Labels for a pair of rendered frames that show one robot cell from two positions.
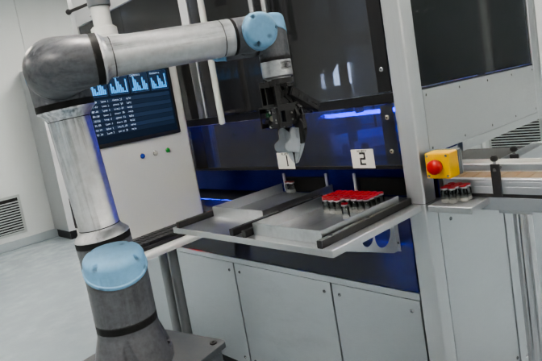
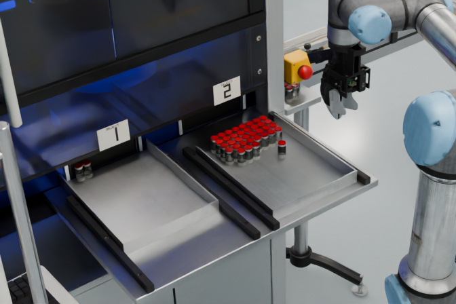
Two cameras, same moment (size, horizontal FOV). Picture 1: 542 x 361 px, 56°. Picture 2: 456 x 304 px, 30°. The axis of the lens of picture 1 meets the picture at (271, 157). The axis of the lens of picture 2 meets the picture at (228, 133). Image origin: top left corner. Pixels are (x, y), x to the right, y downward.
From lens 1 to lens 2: 2.25 m
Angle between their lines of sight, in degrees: 78
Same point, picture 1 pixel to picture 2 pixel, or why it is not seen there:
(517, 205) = (317, 79)
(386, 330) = not seen: hidden behind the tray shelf
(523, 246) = (307, 110)
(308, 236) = (343, 182)
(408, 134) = (277, 49)
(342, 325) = (181, 288)
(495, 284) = not seen: hidden behind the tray
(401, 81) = not seen: outside the picture
